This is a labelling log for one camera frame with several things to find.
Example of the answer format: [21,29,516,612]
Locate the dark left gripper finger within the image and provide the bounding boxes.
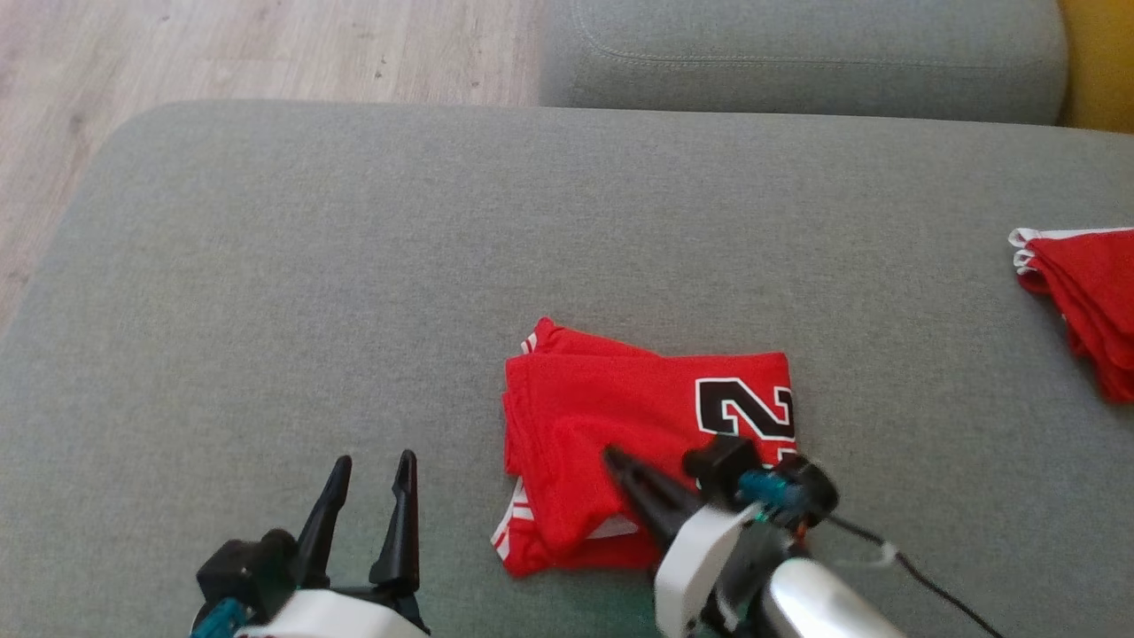
[297,455,353,590]
[369,449,421,596]

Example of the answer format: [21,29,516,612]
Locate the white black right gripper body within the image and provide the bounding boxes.
[654,503,796,638]

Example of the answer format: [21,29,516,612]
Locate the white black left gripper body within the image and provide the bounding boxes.
[235,585,432,638]

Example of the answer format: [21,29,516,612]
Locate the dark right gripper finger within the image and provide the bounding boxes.
[603,446,707,537]

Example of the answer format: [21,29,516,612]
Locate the red jersey with black number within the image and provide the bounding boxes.
[490,316,798,579]

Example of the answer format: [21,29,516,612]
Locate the red shorts with small number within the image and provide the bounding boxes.
[1008,227,1134,404]

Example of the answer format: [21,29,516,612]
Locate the grey sofa seat cushion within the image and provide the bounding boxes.
[0,99,1134,638]

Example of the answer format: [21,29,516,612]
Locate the grey sofa cushion with seam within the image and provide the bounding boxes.
[539,0,1070,127]

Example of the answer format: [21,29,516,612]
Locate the teal right cable connector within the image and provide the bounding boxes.
[737,470,803,513]

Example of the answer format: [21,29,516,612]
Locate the teal cable connector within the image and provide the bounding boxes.
[737,470,803,513]
[189,598,249,638]

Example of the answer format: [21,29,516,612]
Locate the teal left cable connector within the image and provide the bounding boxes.
[189,598,249,638]

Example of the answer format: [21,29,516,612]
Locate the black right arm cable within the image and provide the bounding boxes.
[824,514,1008,638]

